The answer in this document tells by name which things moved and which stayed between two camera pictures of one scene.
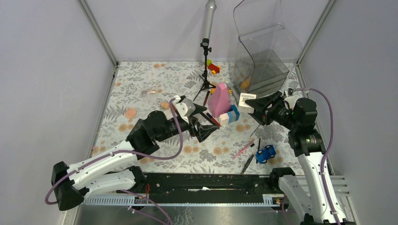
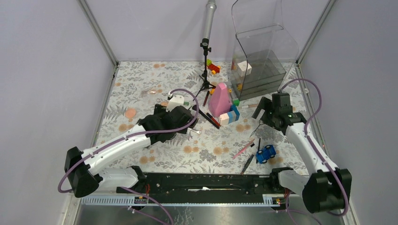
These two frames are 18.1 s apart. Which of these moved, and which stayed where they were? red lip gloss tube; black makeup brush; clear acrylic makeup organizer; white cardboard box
Moved: white cardboard box
Stayed: clear acrylic makeup organizer; red lip gloss tube; black makeup brush
